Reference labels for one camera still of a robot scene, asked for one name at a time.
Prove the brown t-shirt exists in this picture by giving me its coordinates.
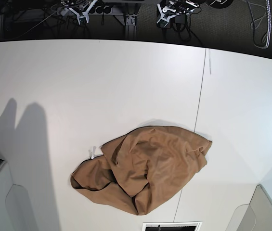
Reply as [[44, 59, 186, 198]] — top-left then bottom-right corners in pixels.
[[70, 126, 212, 216]]

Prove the robot arm image left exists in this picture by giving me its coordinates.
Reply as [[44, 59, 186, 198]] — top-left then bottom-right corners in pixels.
[[60, 0, 98, 25]]

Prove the robot arm image right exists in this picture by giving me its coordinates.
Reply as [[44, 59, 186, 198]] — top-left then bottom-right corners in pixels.
[[156, 0, 205, 27]]

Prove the white garment tag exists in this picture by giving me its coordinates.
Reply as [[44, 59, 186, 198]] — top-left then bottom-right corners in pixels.
[[89, 146, 96, 159]]

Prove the black power strip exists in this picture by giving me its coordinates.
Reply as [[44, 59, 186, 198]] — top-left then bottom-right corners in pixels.
[[89, 5, 113, 14]]

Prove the left grey monitor back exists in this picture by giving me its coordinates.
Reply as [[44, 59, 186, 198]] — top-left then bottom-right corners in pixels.
[[0, 161, 39, 231]]

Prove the aluminium frame post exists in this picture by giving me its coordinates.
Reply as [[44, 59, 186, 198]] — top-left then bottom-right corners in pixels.
[[124, 14, 137, 40]]

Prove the grey coiled cable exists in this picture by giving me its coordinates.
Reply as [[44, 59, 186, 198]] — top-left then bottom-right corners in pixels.
[[246, 0, 272, 50]]

